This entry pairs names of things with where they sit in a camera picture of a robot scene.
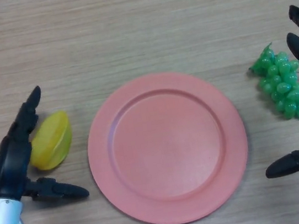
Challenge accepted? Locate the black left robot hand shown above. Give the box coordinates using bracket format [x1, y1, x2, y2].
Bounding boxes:
[0, 81, 91, 211]

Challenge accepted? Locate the pink round plate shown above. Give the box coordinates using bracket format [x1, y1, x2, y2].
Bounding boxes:
[78, 62, 258, 224]

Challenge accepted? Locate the yellow starfruit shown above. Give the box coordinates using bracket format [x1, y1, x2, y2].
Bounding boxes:
[23, 109, 77, 173]

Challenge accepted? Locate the green grape bunch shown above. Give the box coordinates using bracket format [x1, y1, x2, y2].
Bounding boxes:
[245, 39, 299, 125]

